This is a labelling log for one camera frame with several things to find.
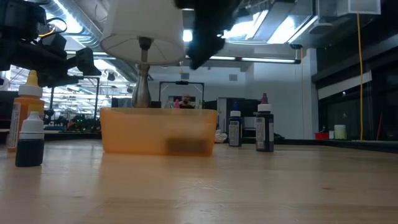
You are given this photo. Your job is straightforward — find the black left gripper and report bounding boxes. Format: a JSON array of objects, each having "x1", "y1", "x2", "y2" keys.
[{"x1": 0, "y1": 39, "x2": 102, "y2": 89}]

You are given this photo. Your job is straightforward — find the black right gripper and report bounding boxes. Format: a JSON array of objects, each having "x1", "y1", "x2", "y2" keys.
[{"x1": 174, "y1": 0, "x2": 242, "y2": 71}]

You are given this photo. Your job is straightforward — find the large yellow food colouring bottle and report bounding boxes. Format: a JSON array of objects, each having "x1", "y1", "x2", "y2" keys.
[{"x1": 7, "y1": 70, "x2": 45, "y2": 152}]

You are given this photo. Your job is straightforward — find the orange translucent plastic bin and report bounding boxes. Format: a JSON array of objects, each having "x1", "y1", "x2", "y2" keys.
[{"x1": 99, "y1": 107, "x2": 218, "y2": 157}]

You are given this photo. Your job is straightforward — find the large blue food colouring bottle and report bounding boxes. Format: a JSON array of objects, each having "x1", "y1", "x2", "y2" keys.
[{"x1": 228, "y1": 101, "x2": 243, "y2": 147}]

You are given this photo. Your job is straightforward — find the small black dropper bottle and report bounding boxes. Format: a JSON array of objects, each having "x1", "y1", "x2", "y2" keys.
[{"x1": 14, "y1": 111, "x2": 45, "y2": 167}]

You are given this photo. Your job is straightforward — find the large purple food colouring bottle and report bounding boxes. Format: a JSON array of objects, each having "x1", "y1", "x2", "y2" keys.
[{"x1": 255, "y1": 92, "x2": 275, "y2": 152}]

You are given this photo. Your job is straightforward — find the long ceiling light bar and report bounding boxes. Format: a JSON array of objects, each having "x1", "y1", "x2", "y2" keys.
[
  {"x1": 65, "y1": 51, "x2": 116, "y2": 60},
  {"x1": 185, "y1": 54, "x2": 302, "y2": 65}
]

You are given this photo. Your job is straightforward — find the person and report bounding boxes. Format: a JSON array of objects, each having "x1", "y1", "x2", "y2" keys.
[{"x1": 179, "y1": 94, "x2": 197, "y2": 110}]

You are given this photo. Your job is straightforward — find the white shade silver table lamp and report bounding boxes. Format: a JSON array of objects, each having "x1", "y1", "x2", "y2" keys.
[{"x1": 99, "y1": 0, "x2": 187, "y2": 109}]

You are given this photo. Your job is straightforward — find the black monitor on stand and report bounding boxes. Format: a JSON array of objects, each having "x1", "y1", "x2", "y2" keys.
[{"x1": 225, "y1": 98, "x2": 262, "y2": 138}]

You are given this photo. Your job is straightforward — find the black background monitor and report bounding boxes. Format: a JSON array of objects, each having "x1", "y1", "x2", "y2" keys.
[{"x1": 0, "y1": 90, "x2": 20, "y2": 121}]

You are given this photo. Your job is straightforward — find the clear crumpled plastic wrapper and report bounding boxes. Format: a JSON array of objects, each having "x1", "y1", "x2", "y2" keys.
[{"x1": 214, "y1": 129, "x2": 229, "y2": 144}]

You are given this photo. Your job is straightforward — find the pale green container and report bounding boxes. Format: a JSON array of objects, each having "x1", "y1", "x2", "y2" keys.
[{"x1": 334, "y1": 124, "x2": 347, "y2": 141}]

